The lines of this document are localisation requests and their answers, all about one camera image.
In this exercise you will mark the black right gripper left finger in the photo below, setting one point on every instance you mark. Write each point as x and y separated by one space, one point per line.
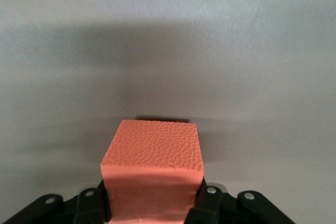
86 203

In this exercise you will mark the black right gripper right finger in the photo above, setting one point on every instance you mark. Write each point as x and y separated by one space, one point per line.
218 203

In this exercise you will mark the orange foam block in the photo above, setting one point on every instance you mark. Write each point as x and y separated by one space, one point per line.
155 161

